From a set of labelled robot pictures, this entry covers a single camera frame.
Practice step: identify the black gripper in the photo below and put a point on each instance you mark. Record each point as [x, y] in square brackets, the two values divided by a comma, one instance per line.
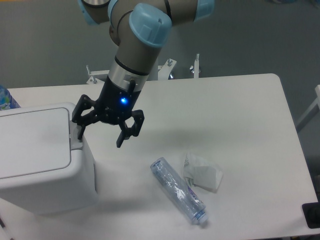
[116, 105]

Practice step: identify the white push-lid trash can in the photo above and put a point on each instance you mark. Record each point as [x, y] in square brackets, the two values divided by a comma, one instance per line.
[44, 167]

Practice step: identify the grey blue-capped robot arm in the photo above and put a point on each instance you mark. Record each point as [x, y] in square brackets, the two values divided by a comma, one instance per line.
[140, 29]

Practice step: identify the blue labelled bottle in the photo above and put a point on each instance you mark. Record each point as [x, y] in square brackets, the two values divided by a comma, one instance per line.
[7, 102]

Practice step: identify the crumpled white paper wrapper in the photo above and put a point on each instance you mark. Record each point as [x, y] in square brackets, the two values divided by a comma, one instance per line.
[199, 172]

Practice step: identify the clear empty plastic bottle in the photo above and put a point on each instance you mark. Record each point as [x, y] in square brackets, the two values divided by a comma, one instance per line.
[177, 190]

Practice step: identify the white furniture leg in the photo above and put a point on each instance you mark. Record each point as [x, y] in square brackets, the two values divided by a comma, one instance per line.
[310, 112]

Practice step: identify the black device at table edge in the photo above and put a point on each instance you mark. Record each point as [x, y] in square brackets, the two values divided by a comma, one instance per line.
[311, 213]

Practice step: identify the white pedestal base frame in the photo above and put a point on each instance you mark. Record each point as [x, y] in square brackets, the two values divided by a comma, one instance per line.
[165, 71]

